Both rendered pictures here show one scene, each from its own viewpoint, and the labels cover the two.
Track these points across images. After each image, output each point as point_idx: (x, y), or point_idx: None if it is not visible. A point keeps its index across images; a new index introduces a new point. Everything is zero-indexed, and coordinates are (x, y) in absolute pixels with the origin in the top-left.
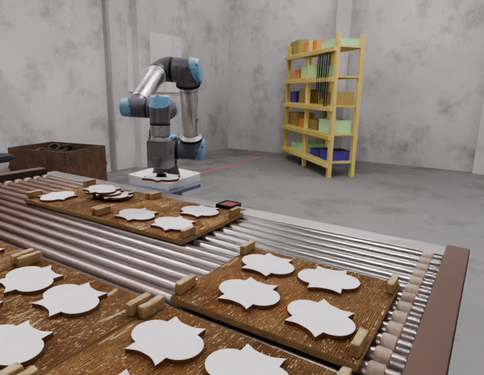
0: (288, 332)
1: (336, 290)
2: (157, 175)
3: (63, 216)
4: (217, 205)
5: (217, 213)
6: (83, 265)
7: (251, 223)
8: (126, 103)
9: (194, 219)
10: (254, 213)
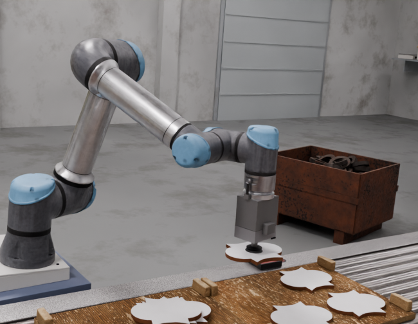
0: None
1: None
2: (254, 250)
3: None
4: (263, 267)
5: (327, 273)
6: None
7: (344, 269)
8: (205, 144)
9: (332, 289)
10: (299, 258)
